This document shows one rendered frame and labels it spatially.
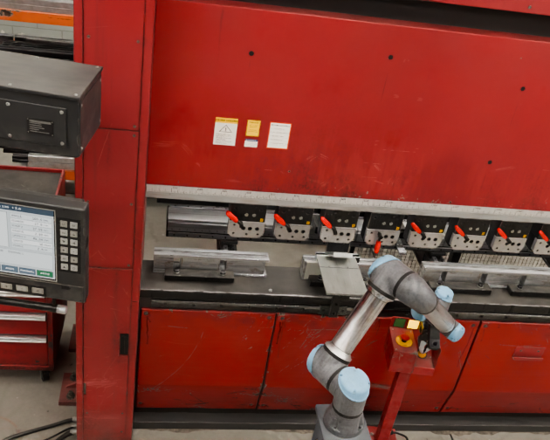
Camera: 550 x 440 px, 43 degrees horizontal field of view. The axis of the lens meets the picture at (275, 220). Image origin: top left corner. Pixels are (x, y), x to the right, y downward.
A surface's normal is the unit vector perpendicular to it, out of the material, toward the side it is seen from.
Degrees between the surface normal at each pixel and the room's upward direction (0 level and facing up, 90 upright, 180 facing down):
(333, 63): 90
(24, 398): 0
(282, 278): 0
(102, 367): 90
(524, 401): 103
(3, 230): 90
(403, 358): 90
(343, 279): 0
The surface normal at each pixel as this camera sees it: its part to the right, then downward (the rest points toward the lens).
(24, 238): -0.05, 0.53
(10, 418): 0.15, -0.84
